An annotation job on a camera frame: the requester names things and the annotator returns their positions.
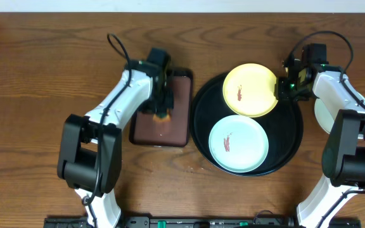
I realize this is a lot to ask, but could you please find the green and orange sponge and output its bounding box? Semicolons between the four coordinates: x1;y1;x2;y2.
153;114;170;123

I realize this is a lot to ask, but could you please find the mint plate with smear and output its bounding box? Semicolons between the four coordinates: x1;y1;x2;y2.
314;91;365;134

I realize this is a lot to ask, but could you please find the yellow plate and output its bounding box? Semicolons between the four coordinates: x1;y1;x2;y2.
222;63;278;118

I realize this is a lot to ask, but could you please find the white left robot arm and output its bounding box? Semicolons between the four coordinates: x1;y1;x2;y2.
57;60;173;227

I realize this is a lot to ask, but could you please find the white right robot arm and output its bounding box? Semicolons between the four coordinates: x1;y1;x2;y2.
276;60;365;227

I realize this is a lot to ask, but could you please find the brown rectangular tray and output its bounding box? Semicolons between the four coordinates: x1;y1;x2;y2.
129;68;193;148

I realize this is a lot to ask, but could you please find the black round tray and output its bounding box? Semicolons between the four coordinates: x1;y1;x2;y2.
189;72;304;177

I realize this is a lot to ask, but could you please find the mint plate near front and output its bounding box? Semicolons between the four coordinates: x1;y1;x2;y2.
208;115;269;174

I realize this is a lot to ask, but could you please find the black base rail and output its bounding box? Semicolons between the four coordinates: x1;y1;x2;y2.
42;215;361;228

